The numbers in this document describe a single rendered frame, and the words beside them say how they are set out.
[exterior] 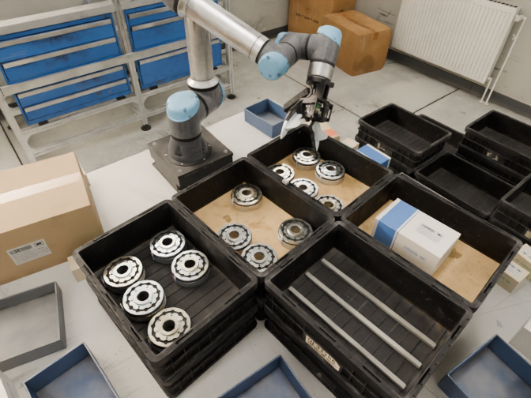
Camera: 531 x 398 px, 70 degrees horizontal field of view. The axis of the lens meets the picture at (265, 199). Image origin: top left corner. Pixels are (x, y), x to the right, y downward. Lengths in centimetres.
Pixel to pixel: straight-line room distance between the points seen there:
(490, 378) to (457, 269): 28
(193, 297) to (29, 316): 50
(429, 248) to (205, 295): 61
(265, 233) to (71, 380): 64
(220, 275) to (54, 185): 62
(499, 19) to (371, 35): 102
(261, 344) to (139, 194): 76
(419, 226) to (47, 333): 108
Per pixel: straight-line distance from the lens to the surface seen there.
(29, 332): 130
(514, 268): 141
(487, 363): 125
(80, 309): 128
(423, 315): 109
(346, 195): 132
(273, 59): 109
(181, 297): 105
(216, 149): 154
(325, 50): 118
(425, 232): 114
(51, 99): 292
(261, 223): 119
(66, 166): 144
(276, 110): 191
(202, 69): 144
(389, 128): 235
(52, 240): 133
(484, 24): 385
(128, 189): 158
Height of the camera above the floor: 171
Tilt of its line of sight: 44 degrees down
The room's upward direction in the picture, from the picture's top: 1 degrees clockwise
